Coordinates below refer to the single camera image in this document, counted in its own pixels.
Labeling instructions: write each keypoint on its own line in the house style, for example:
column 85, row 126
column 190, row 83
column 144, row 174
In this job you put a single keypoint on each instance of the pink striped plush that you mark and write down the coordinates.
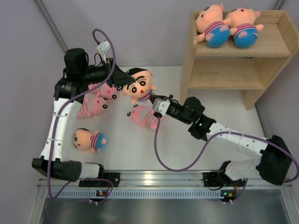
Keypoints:
column 92, row 106
column 105, row 91
column 143, row 116

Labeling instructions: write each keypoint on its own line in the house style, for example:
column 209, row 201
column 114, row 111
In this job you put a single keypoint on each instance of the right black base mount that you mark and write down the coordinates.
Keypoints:
column 217, row 179

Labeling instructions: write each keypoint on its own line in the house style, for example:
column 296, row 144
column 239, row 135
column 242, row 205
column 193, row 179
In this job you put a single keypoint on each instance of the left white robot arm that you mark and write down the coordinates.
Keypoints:
column 54, row 160

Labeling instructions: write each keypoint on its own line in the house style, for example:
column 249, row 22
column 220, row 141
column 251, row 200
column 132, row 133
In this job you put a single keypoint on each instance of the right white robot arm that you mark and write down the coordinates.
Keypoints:
column 270, row 158

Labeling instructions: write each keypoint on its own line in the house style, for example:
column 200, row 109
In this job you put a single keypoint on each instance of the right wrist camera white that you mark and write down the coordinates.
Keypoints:
column 160, row 107

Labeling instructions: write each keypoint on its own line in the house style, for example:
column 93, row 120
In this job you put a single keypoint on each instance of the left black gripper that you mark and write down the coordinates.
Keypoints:
column 120, row 78

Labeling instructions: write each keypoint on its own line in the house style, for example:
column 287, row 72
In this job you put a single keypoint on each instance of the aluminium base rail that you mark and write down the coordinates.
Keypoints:
column 190, row 179

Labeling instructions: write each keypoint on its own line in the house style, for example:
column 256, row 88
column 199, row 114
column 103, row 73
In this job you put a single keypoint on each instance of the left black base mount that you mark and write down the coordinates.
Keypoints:
column 112, row 178

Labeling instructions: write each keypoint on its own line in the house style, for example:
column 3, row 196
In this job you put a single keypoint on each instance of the pink striped plush upper left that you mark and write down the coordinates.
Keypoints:
column 105, row 91

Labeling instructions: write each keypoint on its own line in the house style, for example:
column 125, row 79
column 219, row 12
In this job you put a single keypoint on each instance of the pink striped plush centre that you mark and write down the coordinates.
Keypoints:
column 143, row 116

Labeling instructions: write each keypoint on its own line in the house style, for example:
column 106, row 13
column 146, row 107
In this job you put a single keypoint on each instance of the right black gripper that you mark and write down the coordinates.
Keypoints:
column 153, row 97

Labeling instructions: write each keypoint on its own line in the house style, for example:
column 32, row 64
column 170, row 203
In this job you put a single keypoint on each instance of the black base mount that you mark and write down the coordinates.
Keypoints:
column 112, row 178
column 217, row 179

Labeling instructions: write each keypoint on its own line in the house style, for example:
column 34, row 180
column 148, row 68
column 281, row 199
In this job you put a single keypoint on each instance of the boy doll back corner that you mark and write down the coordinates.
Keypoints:
column 141, row 89

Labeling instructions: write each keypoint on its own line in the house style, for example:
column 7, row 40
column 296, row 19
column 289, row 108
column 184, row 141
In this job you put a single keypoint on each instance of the wooden two-tier shelf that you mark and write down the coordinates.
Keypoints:
column 250, row 70

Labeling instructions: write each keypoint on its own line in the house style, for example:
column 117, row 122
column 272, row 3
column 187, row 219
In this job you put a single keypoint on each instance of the boy doll shelved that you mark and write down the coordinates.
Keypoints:
column 211, row 26
column 242, row 27

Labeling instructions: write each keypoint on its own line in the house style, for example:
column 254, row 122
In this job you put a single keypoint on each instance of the boy doll near left base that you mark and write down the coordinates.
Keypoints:
column 85, row 140

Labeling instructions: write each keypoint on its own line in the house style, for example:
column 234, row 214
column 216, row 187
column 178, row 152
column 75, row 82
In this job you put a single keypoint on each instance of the pink striped plush lower left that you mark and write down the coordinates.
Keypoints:
column 92, row 106

